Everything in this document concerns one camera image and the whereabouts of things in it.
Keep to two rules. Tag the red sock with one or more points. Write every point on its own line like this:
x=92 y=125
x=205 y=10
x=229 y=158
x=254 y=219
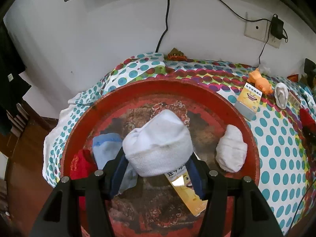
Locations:
x=80 y=164
x=307 y=119

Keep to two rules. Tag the crumpled clear plastic bag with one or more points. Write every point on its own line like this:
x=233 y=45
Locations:
x=265 y=68

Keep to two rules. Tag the red flat packet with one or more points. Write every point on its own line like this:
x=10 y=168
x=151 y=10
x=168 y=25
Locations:
x=293 y=77

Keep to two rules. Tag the white sock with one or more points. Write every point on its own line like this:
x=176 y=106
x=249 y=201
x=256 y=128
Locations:
x=158 y=145
x=232 y=150

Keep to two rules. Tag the yellow smiley carton box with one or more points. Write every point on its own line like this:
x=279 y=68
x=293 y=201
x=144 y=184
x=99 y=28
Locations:
x=248 y=98
x=190 y=200

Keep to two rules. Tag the orange rubber toy animal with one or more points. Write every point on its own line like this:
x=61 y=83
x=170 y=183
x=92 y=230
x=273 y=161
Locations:
x=260 y=81

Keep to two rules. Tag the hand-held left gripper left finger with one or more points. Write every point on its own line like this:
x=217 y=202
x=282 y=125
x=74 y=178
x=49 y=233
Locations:
x=118 y=177

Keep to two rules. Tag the red round tray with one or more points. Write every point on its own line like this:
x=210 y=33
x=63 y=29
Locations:
x=148 y=96

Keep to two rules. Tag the dark hanging cloth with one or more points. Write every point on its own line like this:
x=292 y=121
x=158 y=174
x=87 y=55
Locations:
x=9 y=79

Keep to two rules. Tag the polka dot tablecloth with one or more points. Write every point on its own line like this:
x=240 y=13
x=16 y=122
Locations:
x=276 y=153

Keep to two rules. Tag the white power outlet plate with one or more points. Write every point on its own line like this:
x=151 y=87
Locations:
x=274 y=43

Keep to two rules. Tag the black power adapter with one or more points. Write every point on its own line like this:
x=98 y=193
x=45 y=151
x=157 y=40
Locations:
x=276 y=27

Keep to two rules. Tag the black clamp mount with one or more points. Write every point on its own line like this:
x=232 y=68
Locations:
x=309 y=69

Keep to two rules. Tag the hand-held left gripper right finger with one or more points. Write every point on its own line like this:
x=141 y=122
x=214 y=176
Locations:
x=197 y=180

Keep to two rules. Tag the white wall plate with hole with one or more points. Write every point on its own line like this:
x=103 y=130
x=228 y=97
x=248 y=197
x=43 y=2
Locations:
x=255 y=29

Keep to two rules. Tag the light blue sock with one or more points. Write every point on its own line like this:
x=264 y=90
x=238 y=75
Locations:
x=106 y=150

